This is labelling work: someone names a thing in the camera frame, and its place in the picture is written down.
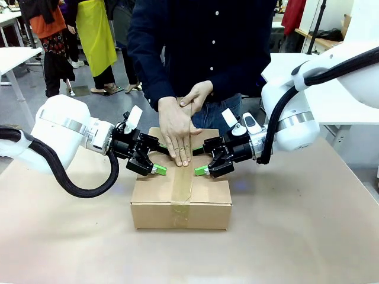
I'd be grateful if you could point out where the red garment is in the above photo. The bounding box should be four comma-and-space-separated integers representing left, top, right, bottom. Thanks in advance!
281, 0, 307, 29

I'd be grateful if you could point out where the brown packing tape strip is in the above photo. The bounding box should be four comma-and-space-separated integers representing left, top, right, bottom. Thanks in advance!
170, 99, 196, 229

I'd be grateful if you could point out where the wooden desk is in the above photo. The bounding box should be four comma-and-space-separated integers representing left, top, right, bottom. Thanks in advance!
295, 28, 344, 56

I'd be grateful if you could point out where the person's left forearm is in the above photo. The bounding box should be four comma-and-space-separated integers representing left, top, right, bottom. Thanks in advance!
208, 70, 266, 97

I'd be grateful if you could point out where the small white table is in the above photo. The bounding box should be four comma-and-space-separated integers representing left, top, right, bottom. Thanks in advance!
0, 10, 23, 48

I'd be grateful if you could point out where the person in orange top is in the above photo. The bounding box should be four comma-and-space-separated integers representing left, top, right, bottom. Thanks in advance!
19, 0, 76, 98

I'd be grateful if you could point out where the person in navy shirt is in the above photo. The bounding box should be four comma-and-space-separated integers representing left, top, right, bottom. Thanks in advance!
127, 0, 278, 135

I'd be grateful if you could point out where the brown cardboard box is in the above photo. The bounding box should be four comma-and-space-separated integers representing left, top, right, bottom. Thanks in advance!
130, 127, 233, 231

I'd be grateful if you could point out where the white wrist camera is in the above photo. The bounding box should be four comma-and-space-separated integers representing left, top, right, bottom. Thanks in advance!
123, 105, 144, 134
221, 108, 246, 137

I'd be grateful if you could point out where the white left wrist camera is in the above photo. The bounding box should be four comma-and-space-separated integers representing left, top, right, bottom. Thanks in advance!
123, 105, 144, 134

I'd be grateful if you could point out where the person's left hand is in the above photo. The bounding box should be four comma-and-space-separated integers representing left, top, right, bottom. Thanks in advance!
179, 79, 215, 120

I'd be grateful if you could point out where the person in yellow apron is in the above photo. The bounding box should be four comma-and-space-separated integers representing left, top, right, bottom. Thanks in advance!
66, 0, 124, 95

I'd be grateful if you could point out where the person's right hand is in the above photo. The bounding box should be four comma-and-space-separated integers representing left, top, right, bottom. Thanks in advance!
158, 96, 204, 167

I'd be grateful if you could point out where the black bag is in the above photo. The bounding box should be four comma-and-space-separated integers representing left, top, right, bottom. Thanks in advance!
309, 28, 344, 42

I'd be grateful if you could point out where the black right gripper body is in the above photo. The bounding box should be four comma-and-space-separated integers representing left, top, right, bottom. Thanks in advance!
220, 130, 256, 163

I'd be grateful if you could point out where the person in dark grey clothes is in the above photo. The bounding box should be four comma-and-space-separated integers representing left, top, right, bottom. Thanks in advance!
112, 0, 140, 94

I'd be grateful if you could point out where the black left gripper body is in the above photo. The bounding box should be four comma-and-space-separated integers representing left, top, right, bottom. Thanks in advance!
111, 127, 152, 160

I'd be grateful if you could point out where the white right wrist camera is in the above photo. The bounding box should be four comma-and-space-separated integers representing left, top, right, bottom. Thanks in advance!
221, 108, 246, 137

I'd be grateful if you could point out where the person's right forearm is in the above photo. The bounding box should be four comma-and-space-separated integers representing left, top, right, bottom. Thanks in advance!
138, 57, 177, 112

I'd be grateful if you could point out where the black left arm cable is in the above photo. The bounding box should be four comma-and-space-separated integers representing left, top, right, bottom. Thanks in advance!
0, 125, 120, 199

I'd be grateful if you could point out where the white table with leg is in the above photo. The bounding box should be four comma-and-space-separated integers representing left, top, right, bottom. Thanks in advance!
0, 47, 44, 128

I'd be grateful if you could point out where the black tripod pole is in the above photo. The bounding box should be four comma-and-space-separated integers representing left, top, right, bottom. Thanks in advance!
306, 0, 328, 56

